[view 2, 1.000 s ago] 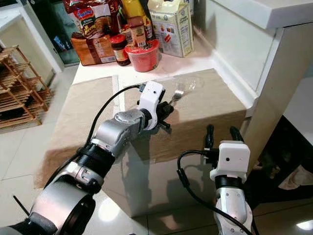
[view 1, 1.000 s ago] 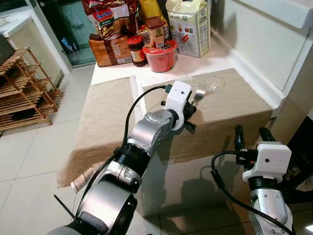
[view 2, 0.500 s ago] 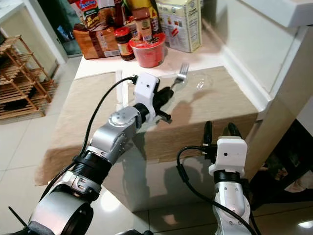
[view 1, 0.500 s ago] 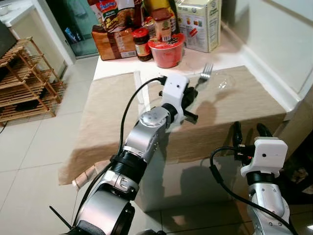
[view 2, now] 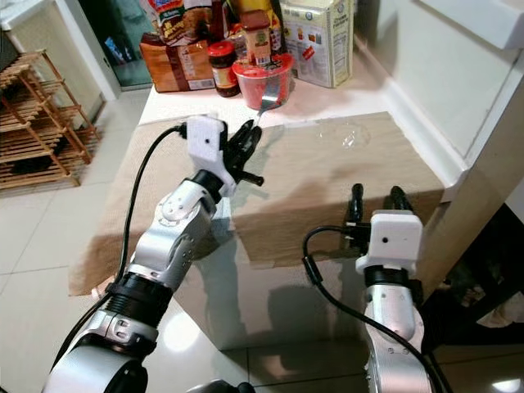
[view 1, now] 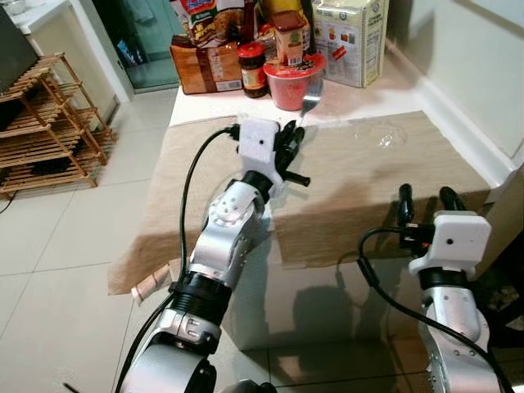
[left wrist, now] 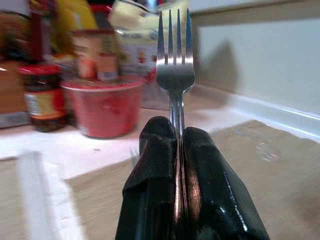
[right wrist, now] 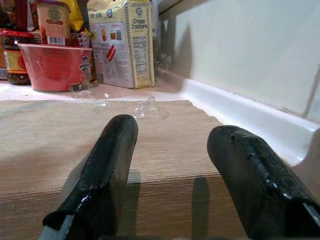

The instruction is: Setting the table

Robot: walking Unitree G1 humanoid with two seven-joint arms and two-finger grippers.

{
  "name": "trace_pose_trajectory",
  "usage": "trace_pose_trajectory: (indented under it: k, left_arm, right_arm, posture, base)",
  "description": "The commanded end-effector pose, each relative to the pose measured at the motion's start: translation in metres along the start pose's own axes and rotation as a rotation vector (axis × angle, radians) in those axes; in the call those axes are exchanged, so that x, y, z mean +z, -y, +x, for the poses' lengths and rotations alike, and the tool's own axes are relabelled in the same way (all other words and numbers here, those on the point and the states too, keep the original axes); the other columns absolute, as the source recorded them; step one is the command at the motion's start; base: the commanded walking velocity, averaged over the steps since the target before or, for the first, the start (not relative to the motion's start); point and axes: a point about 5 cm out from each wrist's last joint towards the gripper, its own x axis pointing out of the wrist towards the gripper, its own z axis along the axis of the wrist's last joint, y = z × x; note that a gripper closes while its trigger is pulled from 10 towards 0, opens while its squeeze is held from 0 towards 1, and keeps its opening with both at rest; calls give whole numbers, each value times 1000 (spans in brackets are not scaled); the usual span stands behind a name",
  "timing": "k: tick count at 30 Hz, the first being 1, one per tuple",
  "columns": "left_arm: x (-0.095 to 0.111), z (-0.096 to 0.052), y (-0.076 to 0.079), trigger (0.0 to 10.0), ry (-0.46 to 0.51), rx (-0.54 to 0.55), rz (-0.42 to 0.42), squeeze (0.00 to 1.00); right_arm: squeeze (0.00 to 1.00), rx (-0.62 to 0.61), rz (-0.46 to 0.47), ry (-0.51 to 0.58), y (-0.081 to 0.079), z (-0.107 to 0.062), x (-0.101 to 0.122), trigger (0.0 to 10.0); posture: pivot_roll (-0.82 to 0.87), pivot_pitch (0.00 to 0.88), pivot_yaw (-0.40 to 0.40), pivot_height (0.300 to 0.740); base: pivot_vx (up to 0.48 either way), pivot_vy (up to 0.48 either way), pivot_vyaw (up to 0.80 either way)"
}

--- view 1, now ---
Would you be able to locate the silver metal fork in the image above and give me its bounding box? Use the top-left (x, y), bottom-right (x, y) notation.
top-left (296, 74), bottom-right (324, 125)

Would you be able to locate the beige tablecloth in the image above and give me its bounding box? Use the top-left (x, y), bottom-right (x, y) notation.
top-left (106, 111), bottom-right (492, 297)

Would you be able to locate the red plastic bowl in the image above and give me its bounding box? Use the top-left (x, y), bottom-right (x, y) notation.
top-left (264, 53), bottom-right (327, 111)

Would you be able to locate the clear glass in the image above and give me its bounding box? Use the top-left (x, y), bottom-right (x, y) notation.
top-left (364, 121), bottom-right (408, 151)

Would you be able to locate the red-lidded sauce jar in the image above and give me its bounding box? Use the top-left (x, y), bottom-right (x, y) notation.
top-left (237, 41), bottom-right (269, 99)

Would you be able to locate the white counter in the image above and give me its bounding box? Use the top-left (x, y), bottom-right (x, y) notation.
top-left (168, 49), bottom-right (524, 355)

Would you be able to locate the yellow red labelled bottle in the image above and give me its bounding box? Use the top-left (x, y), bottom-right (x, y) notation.
top-left (273, 8), bottom-right (312, 66)

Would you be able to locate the brown food package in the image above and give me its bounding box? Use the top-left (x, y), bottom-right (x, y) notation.
top-left (170, 37), bottom-right (244, 95)

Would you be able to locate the white printed carton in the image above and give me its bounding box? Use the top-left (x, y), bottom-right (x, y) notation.
top-left (311, 0), bottom-right (390, 88)

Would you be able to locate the colourful snack bag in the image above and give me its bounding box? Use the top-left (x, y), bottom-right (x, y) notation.
top-left (170, 0), bottom-right (246, 46)

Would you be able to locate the robot dark lower body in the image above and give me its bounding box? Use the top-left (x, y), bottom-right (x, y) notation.
top-left (217, 378), bottom-right (256, 393)

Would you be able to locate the white cabinet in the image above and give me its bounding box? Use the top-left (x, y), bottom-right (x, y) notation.
top-left (8, 0), bottom-right (133, 103)

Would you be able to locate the wooden slatted rack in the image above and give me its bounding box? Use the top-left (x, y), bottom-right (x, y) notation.
top-left (0, 53), bottom-right (115, 195)

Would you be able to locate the black screen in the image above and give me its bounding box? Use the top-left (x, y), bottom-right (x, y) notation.
top-left (0, 8), bottom-right (38, 93)

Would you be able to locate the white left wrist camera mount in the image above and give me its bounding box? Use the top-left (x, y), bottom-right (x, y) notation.
top-left (237, 118), bottom-right (285, 196)

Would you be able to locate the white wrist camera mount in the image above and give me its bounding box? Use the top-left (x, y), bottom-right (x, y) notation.
top-left (237, 118), bottom-right (285, 196)
top-left (409, 211), bottom-right (492, 276)

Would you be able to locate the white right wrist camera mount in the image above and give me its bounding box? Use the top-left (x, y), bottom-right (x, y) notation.
top-left (409, 211), bottom-right (492, 276)

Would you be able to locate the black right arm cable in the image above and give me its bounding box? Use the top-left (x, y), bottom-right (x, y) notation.
top-left (358, 227), bottom-right (496, 393)

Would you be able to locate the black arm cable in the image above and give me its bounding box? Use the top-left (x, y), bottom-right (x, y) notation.
top-left (358, 227), bottom-right (496, 393)
top-left (115, 124), bottom-right (240, 393)

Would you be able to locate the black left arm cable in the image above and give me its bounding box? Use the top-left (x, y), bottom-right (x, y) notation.
top-left (115, 124), bottom-right (240, 393)

